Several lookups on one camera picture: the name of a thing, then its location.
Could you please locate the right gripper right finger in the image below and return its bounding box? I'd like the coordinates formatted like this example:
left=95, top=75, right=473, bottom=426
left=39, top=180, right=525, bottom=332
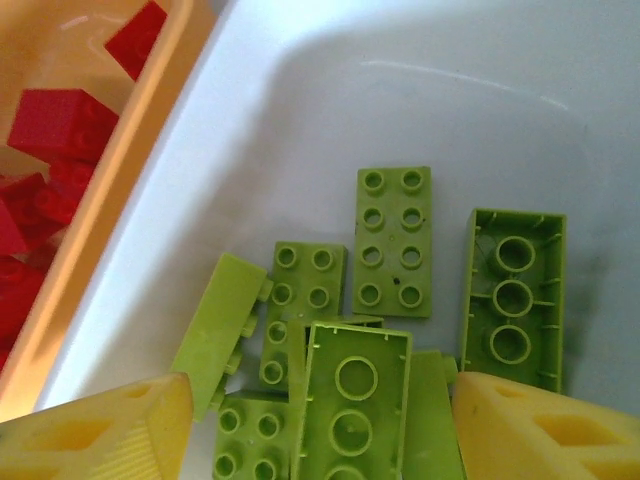
left=451, top=370, right=640, bottom=480

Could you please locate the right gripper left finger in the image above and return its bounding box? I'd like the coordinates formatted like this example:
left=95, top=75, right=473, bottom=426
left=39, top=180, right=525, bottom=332
left=0, top=372, right=195, bottom=480

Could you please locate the long lime green lego brick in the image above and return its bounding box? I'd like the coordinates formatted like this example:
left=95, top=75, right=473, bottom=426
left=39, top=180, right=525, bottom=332
left=401, top=349, right=467, bottom=480
left=258, top=240, right=350, bottom=390
left=170, top=252, right=274, bottom=437
left=458, top=207, right=569, bottom=395
left=288, top=319, right=414, bottom=480
left=350, top=164, right=433, bottom=320

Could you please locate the red lego brick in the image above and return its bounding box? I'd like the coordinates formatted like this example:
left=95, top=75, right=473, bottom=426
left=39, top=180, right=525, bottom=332
left=103, top=0, right=169, bottom=84
left=0, top=254, right=49, bottom=351
left=0, top=172, right=71, bottom=256
left=47, top=158, right=97, bottom=199
left=7, top=88, right=121, bottom=164

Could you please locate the small lime green lego brick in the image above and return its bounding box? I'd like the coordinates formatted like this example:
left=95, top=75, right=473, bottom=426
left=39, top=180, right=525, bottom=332
left=212, top=388, right=297, bottom=480

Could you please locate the orange plastic container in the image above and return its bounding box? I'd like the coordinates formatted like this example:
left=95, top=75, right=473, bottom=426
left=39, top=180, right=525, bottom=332
left=0, top=0, right=221, bottom=426

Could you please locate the white plastic container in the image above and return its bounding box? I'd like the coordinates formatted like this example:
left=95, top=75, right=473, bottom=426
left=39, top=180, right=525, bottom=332
left=34, top=0, right=640, bottom=480

